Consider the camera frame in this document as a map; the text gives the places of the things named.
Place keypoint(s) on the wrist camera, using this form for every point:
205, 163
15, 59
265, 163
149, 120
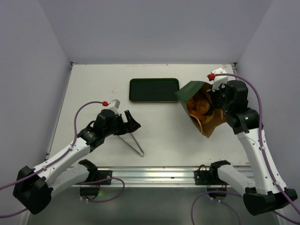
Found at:
114, 105
218, 77

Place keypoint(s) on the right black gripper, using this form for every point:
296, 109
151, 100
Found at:
216, 98

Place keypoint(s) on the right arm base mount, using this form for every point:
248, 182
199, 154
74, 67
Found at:
204, 176

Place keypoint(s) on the aluminium frame rail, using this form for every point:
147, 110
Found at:
159, 177

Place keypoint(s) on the dark green tray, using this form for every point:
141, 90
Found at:
153, 90

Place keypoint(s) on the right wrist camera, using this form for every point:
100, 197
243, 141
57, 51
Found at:
218, 77

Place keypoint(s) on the round bun bread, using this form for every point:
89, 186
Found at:
203, 106

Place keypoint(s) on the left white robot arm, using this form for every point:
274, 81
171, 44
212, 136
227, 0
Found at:
35, 187

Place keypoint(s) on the orange croissant bread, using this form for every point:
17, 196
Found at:
203, 119

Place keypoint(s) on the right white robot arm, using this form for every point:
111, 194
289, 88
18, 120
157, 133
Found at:
267, 192

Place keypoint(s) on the green paper bag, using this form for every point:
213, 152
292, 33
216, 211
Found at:
199, 90

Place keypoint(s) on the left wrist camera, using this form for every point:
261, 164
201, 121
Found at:
114, 105

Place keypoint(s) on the orange waffle bread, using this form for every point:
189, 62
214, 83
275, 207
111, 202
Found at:
192, 104

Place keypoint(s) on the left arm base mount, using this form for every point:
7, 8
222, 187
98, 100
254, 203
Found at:
93, 192

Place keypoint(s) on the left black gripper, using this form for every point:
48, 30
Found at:
130, 126

